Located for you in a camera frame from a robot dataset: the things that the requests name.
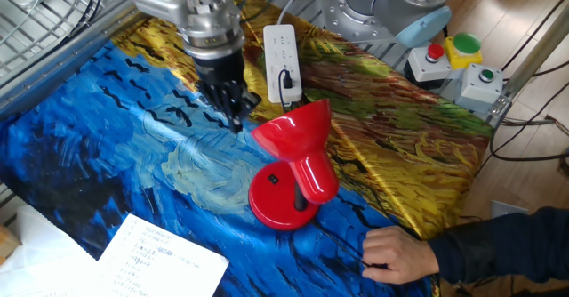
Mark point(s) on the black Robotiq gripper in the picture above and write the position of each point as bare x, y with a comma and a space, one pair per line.
220, 70

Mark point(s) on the red desk lamp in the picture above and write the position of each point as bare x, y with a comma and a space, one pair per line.
275, 199

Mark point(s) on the white paper sheet with writing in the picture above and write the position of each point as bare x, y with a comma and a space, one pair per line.
160, 261

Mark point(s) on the forearm in dark blue sleeve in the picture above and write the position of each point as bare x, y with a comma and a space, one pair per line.
498, 248

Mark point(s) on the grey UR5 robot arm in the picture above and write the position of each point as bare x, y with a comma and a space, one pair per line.
200, 8

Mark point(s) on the grey box with red button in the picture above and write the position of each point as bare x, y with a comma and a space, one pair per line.
424, 68

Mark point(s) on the yellow box with green button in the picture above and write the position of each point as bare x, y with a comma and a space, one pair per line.
464, 50

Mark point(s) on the grey box small green button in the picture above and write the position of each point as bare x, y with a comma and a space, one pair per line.
478, 90

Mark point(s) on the person's bare hand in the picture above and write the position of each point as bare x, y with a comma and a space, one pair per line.
400, 257

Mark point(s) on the white power strip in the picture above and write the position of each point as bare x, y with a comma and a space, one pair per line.
280, 43

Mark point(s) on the Van Gogh painting cloth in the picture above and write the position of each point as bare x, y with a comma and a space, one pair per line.
133, 154

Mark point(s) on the blank white paper sheets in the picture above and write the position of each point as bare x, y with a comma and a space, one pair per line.
40, 261

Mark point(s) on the small open cardboard box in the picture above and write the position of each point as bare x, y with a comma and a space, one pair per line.
8, 243

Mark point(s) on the grey floor plate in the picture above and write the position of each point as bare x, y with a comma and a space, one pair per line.
507, 209

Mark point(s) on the aluminium table edge rail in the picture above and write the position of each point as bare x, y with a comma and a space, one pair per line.
66, 61

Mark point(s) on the aluminium frame post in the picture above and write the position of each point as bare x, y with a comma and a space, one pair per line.
533, 52

